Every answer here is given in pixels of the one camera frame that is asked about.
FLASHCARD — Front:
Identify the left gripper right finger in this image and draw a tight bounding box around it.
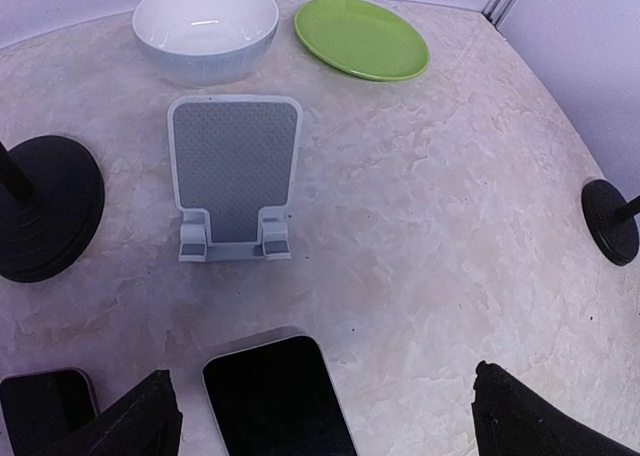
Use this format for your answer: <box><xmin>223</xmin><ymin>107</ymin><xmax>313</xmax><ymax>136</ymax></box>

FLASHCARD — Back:
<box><xmin>472</xmin><ymin>361</ymin><xmax>636</xmax><ymax>455</ymax></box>

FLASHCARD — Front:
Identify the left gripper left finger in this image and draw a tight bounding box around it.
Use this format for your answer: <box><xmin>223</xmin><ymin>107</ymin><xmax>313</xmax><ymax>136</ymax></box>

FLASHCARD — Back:
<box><xmin>39</xmin><ymin>370</ymin><xmax>183</xmax><ymax>455</ymax></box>

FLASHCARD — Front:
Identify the black phone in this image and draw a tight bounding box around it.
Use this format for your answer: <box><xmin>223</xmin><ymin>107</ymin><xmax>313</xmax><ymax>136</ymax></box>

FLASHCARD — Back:
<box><xmin>1</xmin><ymin>368</ymin><xmax>99</xmax><ymax>455</ymax></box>

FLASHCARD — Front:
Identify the black round base stand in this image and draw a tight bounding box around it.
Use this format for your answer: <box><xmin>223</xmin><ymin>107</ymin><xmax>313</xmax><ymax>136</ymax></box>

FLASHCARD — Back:
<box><xmin>581</xmin><ymin>179</ymin><xmax>639</xmax><ymax>266</ymax></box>

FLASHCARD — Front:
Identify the tall black clamp phone mount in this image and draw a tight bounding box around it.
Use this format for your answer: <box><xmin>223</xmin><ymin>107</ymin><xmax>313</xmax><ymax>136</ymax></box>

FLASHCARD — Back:
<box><xmin>1</xmin><ymin>135</ymin><xmax>105</xmax><ymax>283</ymax></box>

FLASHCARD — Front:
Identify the white desktop phone stand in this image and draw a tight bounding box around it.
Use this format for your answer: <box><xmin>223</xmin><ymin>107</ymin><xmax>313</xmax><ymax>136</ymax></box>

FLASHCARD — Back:
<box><xmin>167</xmin><ymin>94</ymin><xmax>303</xmax><ymax>263</ymax></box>

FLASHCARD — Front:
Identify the white ceramic bowl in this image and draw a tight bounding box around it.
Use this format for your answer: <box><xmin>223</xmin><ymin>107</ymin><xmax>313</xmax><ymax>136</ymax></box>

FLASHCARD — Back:
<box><xmin>131</xmin><ymin>0</ymin><xmax>280</xmax><ymax>87</ymax></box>

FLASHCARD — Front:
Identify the green plate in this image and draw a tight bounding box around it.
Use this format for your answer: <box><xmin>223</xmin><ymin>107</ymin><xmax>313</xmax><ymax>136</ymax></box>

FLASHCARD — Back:
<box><xmin>294</xmin><ymin>0</ymin><xmax>430</xmax><ymax>82</ymax></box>

